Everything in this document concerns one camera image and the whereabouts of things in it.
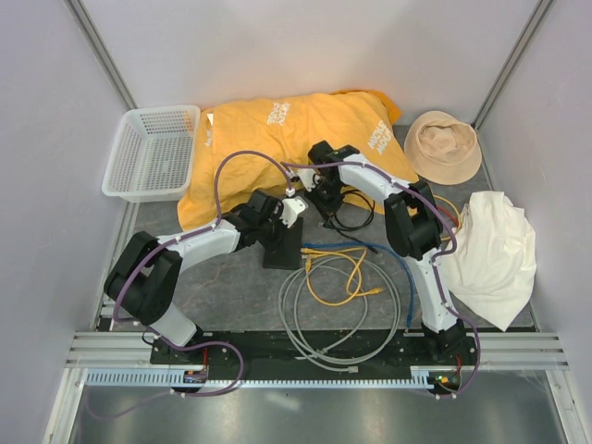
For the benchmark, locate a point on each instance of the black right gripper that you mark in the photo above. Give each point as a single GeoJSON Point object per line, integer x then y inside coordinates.
{"type": "Point", "coordinates": [327, 209]}

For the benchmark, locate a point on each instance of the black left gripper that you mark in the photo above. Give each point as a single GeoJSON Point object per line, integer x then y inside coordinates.
{"type": "Point", "coordinates": [267, 244]}

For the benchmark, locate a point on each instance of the black network switch box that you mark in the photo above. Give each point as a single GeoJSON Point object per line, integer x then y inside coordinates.
{"type": "Point", "coordinates": [285, 253]}

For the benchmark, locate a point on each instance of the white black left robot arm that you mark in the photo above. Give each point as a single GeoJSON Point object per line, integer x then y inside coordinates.
{"type": "Point", "coordinates": [144, 279]}

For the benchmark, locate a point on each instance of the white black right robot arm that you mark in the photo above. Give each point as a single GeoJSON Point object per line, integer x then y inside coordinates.
{"type": "Point", "coordinates": [413, 228]}

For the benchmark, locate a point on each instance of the orange printed t-shirt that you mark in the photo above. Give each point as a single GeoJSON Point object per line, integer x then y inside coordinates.
{"type": "Point", "coordinates": [238, 145]}

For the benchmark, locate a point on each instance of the beige bucket hat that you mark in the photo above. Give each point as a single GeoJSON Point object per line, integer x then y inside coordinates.
{"type": "Point", "coordinates": [442, 149]}

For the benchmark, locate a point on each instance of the white plastic perforated basket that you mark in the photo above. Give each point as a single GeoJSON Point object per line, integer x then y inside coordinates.
{"type": "Point", "coordinates": [152, 154]}

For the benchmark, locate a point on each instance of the white crumpled cloth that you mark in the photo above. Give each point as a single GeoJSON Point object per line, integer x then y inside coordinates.
{"type": "Point", "coordinates": [493, 268]}

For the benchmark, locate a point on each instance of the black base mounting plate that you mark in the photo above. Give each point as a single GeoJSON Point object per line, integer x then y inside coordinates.
{"type": "Point", "coordinates": [271, 355]}

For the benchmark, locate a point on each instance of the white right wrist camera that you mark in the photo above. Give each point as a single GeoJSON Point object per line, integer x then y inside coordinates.
{"type": "Point", "coordinates": [307, 177]}

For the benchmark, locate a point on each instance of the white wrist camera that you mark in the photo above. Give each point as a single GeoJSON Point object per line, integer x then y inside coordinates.
{"type": "Point", "coordinates": [307, 177]}
{"type": "Point", "coordinates": [293, 205]}

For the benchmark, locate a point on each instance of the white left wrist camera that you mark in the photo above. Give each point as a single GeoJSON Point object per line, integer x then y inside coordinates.
{"type": "Point", "coordinates": [293, 205]}

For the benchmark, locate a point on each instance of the grey slotted cable duct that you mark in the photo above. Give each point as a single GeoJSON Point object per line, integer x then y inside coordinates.
{"type": "Point", "coordinates": [181, 379]}

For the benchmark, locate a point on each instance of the aluminium frame rail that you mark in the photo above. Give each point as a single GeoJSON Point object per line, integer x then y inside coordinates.
{"type": "Point", "coordinates": [499, 351]}

